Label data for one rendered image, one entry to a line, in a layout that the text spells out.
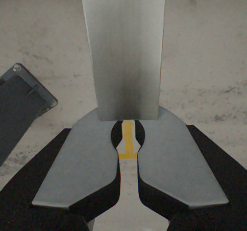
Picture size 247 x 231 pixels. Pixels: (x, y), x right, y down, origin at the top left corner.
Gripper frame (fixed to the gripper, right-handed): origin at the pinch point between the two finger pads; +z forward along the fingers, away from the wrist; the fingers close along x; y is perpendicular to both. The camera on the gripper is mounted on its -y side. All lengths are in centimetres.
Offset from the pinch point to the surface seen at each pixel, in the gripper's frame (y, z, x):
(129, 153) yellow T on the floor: 96, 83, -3
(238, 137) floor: 83, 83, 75
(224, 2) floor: -1, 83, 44
